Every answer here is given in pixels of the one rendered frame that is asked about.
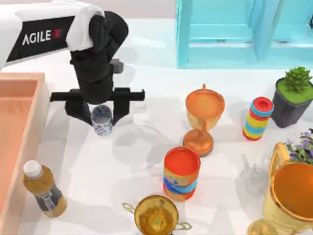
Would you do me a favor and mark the copper trophy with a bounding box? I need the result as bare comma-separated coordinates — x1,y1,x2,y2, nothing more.
183,84,225,157

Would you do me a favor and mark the stack of coloured rings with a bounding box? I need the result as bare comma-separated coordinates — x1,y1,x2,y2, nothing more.
242,96,274,142

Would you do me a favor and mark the small gold trophy with handles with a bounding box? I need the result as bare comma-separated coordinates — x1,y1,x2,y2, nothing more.
121,194,193,235

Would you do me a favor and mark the salmon-coloured shallow box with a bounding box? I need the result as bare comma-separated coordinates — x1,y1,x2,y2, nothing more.
0,72,49,230

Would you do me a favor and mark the blue and white cup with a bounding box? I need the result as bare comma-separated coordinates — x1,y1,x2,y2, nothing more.
90,104,113,138

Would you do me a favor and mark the red can with blue band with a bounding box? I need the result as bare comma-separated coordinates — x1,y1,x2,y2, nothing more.
163,146,201,202

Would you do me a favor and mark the green plant in grey pot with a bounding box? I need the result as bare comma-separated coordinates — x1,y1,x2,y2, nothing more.
271,66,313,129

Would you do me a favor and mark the light blue rack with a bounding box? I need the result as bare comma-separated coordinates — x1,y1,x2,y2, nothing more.
175,0,313,70

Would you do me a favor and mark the large gold trophy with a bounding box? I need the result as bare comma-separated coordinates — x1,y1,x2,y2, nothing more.
246,142,313,235

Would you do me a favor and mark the amber bottle with white cap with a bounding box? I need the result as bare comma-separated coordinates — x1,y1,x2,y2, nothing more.
23,160,67,218

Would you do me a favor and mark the purple flowering plant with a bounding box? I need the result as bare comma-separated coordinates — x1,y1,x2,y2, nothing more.
285,127,313,163

